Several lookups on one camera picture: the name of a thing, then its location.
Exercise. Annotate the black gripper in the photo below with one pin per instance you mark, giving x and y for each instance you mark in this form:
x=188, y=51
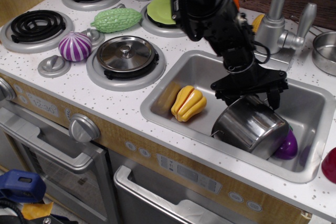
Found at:
x=246, y=76

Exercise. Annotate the steel pot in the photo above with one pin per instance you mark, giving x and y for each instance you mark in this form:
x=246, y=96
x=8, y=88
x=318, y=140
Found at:
x=252, y=126

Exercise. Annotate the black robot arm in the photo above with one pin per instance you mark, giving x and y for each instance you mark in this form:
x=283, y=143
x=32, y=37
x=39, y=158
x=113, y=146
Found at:
x=231, y=37

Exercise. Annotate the silver sink basin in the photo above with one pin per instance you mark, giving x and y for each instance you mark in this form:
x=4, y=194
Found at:
x=309, y=110

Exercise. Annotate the steel pot lid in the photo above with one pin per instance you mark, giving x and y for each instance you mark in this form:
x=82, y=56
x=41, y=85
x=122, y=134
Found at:
x=125, y=54

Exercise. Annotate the yellow toy squash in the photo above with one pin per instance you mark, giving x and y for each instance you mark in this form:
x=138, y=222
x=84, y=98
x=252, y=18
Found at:
x=189, y=102

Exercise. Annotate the purple toy eggplant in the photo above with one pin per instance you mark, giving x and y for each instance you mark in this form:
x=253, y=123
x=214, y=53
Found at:
x=289, y=148

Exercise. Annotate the silver toy faucet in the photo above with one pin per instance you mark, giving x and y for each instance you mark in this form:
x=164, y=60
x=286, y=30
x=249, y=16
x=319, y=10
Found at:
x=272, y=34

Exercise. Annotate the yellow toy corn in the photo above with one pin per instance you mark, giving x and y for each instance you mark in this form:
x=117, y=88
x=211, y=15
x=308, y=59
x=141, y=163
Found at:
x=256, y=22

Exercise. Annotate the steel pan at right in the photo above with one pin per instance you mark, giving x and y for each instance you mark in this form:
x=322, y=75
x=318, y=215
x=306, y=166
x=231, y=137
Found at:
x=323, y=55

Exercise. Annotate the back right burner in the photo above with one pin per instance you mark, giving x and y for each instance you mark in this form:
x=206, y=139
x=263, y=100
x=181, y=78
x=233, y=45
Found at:
x=159, y=31

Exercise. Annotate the red toy at edge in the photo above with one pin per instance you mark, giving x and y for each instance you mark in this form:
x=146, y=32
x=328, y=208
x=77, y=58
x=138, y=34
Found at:
x=328, y=166

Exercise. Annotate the green plate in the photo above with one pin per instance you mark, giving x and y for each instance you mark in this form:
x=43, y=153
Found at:
x=160, y=11

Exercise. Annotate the toy dishwasher door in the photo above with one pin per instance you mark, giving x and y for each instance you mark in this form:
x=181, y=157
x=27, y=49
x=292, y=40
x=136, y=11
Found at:
x=148, y=197

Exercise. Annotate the green toy bitter gourd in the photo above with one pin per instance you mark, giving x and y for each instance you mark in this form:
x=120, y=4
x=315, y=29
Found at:
x=116, y=19

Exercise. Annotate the grey knob middle countertop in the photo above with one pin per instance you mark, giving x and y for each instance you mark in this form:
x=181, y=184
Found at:
x=96, y=37

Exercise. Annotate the silver oven dial right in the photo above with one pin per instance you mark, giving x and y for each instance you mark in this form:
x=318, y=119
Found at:
x=82, y=129

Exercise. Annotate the silver oven dial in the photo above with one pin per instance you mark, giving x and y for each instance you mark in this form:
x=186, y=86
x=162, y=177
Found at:
x=82, y=129
x=7, y=92

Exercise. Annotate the purple striped toy onion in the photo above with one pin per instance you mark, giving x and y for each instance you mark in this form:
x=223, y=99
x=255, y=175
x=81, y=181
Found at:
x=75, y=47

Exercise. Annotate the toy oven door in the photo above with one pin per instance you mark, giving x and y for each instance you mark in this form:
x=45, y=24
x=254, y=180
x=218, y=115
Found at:
x=76, y=174

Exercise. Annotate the grey knob front countertop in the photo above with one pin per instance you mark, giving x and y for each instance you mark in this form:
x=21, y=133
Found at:
x=54, y=66

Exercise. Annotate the front left coil burner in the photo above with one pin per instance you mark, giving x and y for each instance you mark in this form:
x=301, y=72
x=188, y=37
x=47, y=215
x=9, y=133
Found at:
x=36, y=31

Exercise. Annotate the silver oven dial left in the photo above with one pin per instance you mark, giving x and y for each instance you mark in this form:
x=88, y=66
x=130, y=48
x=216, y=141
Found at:
x=7, y=92

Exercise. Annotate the blue clamp tool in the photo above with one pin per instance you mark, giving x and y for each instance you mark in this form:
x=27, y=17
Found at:
x=22, y=187

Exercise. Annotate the yellow paper scrap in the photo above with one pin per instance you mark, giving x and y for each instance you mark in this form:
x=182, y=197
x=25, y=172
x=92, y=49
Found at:
x=36, y=210

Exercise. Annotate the silver faucet handle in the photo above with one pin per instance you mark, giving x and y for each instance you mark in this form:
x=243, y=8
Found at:
x=306, y=19

